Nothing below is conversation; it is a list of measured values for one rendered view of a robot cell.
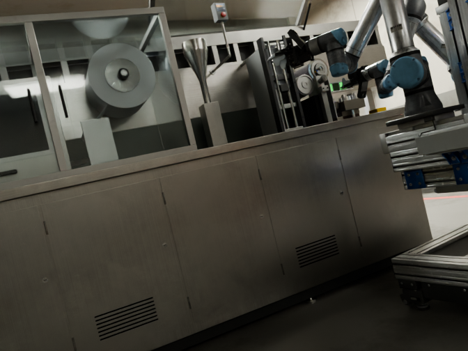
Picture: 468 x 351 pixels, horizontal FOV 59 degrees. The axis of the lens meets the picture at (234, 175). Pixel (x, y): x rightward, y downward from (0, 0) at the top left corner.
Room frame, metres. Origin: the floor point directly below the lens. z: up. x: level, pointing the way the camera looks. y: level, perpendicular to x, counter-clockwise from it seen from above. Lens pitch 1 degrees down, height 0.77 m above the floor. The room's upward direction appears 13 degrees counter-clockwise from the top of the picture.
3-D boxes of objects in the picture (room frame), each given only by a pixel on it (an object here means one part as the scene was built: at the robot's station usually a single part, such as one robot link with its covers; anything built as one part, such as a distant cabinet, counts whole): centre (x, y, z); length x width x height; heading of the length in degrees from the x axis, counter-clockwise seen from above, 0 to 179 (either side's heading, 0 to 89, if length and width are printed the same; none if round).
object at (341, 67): (1.81, -0.55, 1.12); 0.11 x 0.08 x 0.11; 146
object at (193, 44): (2.38, 0.05, 1.50); 0.14 x 0.14 x 0.06
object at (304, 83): (2.63, -0.50, 1.17); 0.26 x 0.12 x 0.12; 23
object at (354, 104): (2.78, -0.76, 1.00); 0.40 x 0.16 x 0.06; 23
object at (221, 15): (2.38, -0.14, 1.66); 0.07 x 0.07 x 0.10; 30
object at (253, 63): (2.58, -0.29, 1.17); 0.34 x 0.05 x 0.54; 23
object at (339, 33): (1.79, -0.55, 1.21); 0.11 x 0.08 x 0.09; 56
